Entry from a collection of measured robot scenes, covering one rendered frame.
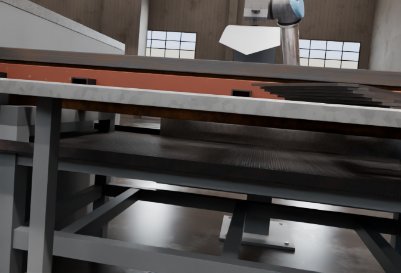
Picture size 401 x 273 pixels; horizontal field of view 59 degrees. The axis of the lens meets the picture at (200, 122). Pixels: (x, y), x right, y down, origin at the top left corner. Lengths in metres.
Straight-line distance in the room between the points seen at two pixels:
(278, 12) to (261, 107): 1.22
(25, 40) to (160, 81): 0.63
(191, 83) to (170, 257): 0.50
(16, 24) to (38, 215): 0.74
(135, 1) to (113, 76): 11.83
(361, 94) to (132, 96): 0.42
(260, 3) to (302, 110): 0.76
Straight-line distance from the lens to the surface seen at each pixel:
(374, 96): 0.69
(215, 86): 0.97
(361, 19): 13.63
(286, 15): 1.82
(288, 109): 0.64
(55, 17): 1.63
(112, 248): 1.15
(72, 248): 1.20
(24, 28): 1.46
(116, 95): 0.69
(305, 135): 1.75
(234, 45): 1.07
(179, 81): 0.98
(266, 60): 1.57
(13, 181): 1.24
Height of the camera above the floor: 0.73
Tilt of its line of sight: 3 degrees down
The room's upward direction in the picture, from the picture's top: 5 degrees clockwise
